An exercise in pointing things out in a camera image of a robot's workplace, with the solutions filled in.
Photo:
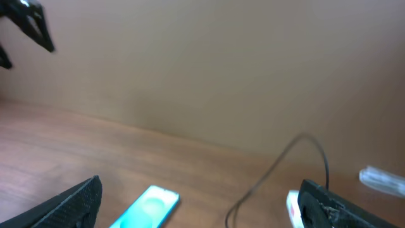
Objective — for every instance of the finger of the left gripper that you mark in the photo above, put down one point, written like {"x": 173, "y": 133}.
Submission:
{"x": 4, "y": 60}
{"x": 29, "y": 16}

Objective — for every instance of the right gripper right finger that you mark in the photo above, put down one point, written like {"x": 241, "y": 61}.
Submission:
{"x": 321, "y": 208}

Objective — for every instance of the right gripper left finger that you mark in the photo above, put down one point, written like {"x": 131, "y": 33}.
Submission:
{"x": 76, "y": 207}

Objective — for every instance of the blue Galaxy smartphone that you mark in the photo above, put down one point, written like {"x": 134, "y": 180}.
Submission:
{"x": 149, "y": 210}

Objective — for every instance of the white power strip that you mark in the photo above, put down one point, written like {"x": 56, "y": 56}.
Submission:
{"x": 293, "y": 209}

